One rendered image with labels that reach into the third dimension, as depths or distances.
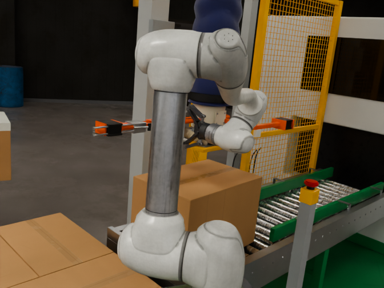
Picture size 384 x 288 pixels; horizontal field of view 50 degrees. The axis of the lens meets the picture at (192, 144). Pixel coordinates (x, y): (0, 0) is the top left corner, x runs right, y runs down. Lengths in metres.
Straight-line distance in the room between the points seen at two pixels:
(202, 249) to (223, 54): 0.56
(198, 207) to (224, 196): 0.20
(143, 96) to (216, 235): 1.97
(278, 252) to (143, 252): 1.20
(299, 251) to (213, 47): 1.32
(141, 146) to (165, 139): 1.92
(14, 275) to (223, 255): 1.16
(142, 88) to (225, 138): 1.51
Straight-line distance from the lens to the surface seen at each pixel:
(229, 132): 1.65
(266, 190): 3.13
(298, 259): 2.19
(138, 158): 3.17
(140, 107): 3.09
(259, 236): 2.56
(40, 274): 2.10
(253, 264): 2.19
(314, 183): 2.05
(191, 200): 1.87
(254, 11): 5.18
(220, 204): 2.06
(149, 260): 1.28
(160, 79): 1.17
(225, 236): 1.23
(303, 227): 2.12
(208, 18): 1.99
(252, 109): 1.66
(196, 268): 1.26
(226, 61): 1.14
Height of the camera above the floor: 1.63
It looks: 14 degrees down
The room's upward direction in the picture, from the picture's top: 5 degrees clockwise
